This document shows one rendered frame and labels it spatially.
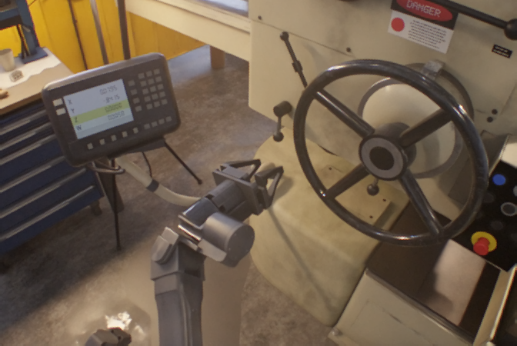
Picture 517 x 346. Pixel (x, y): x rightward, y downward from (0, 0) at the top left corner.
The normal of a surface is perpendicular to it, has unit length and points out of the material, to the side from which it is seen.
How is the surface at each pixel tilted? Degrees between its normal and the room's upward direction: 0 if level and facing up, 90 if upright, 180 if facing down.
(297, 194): 0
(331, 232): 0
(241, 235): 73
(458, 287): 0
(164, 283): 38
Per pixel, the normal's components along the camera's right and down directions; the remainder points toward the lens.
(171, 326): -0.45, -0.50
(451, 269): 0.04, -0.75
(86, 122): 0.53, 0.29
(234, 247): 0.72, 0.22
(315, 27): -0.66, 0.48
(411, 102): -0.57, 0.04
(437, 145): -0.21, 0.58
